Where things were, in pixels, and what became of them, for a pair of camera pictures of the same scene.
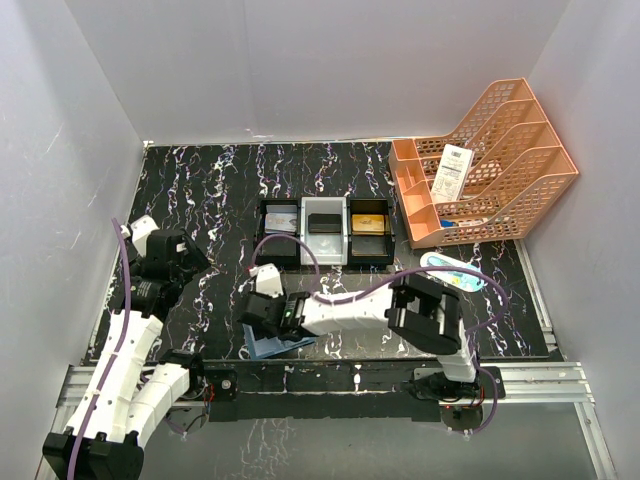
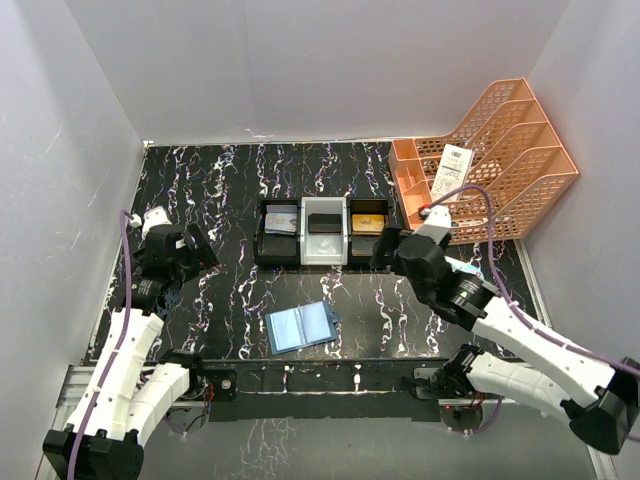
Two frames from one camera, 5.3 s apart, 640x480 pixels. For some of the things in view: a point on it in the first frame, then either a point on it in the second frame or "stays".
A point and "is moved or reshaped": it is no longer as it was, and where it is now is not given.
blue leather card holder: (269, 346) is moved or reshaped
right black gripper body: (257, 314) → (391, 248)
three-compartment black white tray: (340, 231) stays
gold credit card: (368, 224) stays
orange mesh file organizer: (489, 181) stays
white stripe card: (280, 218) stays
